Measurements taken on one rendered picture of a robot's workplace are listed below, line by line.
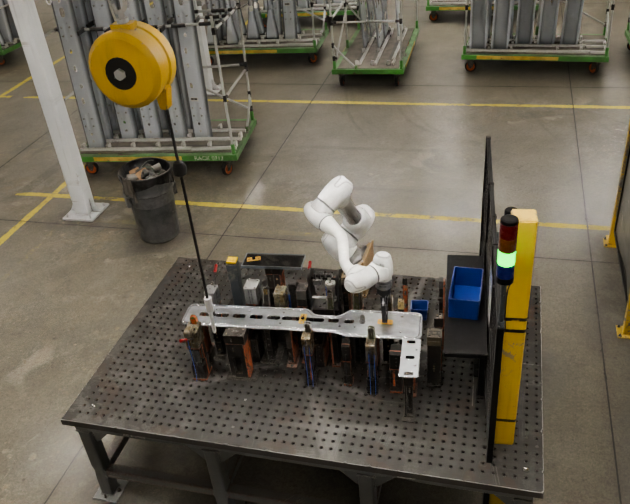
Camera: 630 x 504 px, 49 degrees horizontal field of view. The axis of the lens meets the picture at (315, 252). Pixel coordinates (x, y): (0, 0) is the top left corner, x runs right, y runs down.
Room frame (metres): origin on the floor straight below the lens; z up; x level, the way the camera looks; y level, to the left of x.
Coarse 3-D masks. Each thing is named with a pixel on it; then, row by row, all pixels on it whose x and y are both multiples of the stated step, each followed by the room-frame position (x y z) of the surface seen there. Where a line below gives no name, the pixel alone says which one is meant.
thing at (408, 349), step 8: (408, 344) 2.75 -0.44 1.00; (416, 344) 2.75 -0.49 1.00; (408, 352) 2.69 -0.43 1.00; (416, 352) 2.69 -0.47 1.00; (400, 360) 2.64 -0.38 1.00; (408, 360) 2.63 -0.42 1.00; (416, 360) 2.63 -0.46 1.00; (400, 368) 2.58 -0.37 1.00; (408, 368) 2.57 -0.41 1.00; (416, 368) 2.57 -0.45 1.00; (400, 376) 2.52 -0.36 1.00; (408, 376) 2.52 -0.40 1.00; (416, 376) 2.51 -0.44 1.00
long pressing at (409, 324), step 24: (192, 312) 3.22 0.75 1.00; (216, 312) 3.19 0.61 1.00; (240, 312) 3.17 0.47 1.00; (264, 312) 3.15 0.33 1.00; (288, 312) 3.13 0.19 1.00; (312, 312) 3.10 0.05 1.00; (360, 312) 3.06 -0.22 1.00; (408, 312) 3.01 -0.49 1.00; (360, 336) 2.86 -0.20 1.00; (384, 336) 2.84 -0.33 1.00; (408, 336) 2.82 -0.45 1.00
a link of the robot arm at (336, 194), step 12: (336, 180) 3.47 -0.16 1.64; (348, 180) 3.47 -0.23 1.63; (324, 192) 3.43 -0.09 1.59; (336, 192) 3.41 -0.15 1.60; (348, 192) 3.43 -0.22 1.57; (336, 204) 3.38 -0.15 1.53; (348, 204) 3.53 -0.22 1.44; (348, 216) 3.62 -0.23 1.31; (360, 216) 3.74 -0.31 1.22; (372, 216) 3.82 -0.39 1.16; (348, 228) 3.76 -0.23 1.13; (360, 228) 3.74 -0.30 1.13
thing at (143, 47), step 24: (120, 24) 1.29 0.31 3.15; (144, 24) 1.32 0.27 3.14; (96, 48) 1.27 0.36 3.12; (120, 48) 1.25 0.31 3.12; (144, 48) 1.25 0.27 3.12; (168, 48) 1.30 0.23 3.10; (96, 72) 1.27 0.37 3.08; (120, 72) 1.25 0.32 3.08; (144, 72) 1.24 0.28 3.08; (168, 72) 1.28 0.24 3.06; (120, 96) 1.26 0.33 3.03; (144, 96) 1.25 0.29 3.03; (168, 96) 1.28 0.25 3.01; (168, 120) 1.28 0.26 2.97
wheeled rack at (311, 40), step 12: (312, 0) 10.32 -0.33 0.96; (324, 0) 11.21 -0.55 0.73; (312, 12) 10.31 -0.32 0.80; (324, 12) 11.16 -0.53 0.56; (312, 24) 10.32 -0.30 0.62; (264, 36) 11.09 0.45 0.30; (300, 36) 10.78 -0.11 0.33; (312, 36) 10.88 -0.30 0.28; (324, 36) 10.88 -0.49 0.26; (228, 48) 10.72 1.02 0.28; (240, 48) 10.66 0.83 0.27; (252, 48) 10.60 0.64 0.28; (264, 48) 10.54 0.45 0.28; (276, 48) 10.48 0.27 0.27; (288, 48) 10.42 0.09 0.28; (300, 48) 10.36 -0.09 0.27; (312, 48) 10.31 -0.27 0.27; (312, 60) 10.43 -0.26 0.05
